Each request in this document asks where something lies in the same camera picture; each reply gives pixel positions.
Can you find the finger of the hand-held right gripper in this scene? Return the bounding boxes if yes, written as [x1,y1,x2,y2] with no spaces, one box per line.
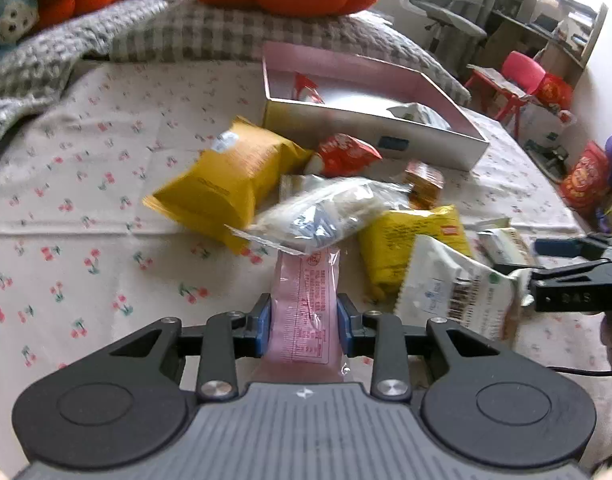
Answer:
[534,233,612,262]
[528,260,612,314]

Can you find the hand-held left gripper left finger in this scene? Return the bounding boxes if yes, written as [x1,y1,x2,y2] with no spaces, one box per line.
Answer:
[103,294,274,403]

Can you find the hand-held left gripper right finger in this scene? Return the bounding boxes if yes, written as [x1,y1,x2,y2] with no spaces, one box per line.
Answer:
[336,294,507,403]

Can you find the pink snack packet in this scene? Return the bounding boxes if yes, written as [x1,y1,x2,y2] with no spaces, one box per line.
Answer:
[253,247,354,386]

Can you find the white snack packet brown print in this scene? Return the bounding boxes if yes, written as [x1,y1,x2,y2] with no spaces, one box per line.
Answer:
[393,235,534,348]

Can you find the clear plastic snack packet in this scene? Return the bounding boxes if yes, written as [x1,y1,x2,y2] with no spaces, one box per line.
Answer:
[225,175,414,256]

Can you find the large yellow snack bag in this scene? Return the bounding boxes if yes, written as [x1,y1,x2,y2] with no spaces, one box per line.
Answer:
[143,116,314,255]

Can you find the red snack packet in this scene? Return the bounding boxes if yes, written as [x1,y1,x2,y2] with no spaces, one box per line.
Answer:
[292,72,325,105]
[306,133,383,178]

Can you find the white cardboard box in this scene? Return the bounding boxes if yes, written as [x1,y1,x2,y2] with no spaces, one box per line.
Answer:
[262,41,491,171]

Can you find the large red gift bag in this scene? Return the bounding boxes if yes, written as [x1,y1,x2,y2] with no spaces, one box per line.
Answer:
[560,141,612,208]

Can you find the black floor device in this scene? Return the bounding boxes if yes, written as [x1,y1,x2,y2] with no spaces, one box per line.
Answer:
[528,142,569,181]

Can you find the white paper bag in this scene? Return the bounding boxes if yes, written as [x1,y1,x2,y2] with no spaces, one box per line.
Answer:
[518,102,577,148]

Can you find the small orange-brown snack packet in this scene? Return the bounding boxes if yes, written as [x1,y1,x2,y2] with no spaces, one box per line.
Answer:
[403,160,445,210]

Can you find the small red gift bag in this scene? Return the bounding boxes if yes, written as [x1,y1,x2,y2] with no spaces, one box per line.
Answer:
[533,74,574,111]

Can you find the papers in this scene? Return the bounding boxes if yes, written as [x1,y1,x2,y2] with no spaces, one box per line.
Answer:
[468,64,528,98]

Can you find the pink plastic chair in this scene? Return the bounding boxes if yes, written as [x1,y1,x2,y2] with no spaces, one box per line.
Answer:
[465,51,547,128]

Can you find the wooden desk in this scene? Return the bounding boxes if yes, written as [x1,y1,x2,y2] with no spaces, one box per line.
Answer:
[486,0,609,86]

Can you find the silver foil snack packet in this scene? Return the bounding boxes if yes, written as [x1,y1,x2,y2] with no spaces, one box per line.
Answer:
[388,102,451,131]

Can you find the cherry print bedsheet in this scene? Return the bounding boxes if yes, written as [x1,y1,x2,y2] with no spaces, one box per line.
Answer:
[0,60,587,480]

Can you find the grey office chair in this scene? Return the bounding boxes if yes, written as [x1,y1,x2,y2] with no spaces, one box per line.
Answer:
[400,0,488,53]

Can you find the grey checkered pillow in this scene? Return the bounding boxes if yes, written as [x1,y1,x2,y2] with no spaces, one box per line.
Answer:
[110,0,472,106]

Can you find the grey checkered blanket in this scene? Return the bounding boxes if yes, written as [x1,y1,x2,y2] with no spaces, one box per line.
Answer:
[0,0,169,161]

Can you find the blue monkey plush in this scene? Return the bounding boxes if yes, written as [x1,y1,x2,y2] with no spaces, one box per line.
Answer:
[0,0,41,56]

